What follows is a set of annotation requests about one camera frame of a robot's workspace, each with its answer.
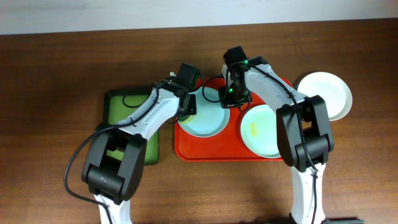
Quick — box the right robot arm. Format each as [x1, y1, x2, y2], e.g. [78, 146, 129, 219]
[219, 46, 334, 223]

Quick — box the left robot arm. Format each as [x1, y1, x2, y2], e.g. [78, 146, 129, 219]
[81, 63, 202, 223]

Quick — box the red plastic tray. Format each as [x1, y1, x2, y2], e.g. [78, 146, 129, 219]
[175, 78, 282, 162]

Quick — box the green plastic tray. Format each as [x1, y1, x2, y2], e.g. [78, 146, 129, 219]
[103, 87, 159, 166]

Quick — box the light blue top plate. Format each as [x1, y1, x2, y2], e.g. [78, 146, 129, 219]
[178, 87, 230, 138]

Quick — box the green yellow sponge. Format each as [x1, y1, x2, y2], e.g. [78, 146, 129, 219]
[178, 115, 192, 123]

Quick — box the pale green plate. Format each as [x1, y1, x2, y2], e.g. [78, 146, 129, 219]
[240, 105, 280, 159]

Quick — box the white plate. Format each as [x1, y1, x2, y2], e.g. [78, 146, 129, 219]
[294, 72, 353, 121]

